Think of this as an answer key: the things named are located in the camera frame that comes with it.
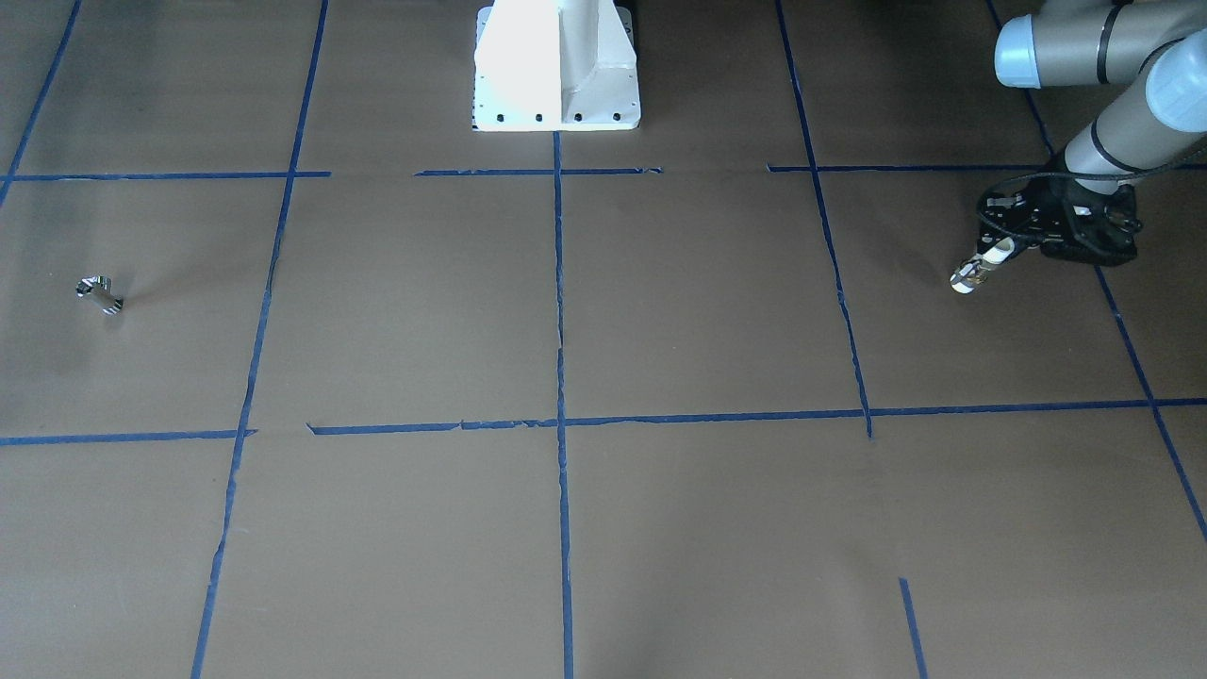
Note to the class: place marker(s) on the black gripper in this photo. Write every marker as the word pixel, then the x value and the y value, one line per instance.
pixel 1053 211

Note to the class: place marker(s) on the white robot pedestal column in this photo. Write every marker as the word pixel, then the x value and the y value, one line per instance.
pixel 548 66

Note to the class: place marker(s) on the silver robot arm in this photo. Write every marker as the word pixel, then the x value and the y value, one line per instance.
pixel 1154 50

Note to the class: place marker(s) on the chrome PPR valve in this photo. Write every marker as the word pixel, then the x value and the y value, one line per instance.
pixel 97 289

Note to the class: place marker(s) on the white PPR pipe piece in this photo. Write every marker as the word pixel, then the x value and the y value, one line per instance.
pixel 981 266

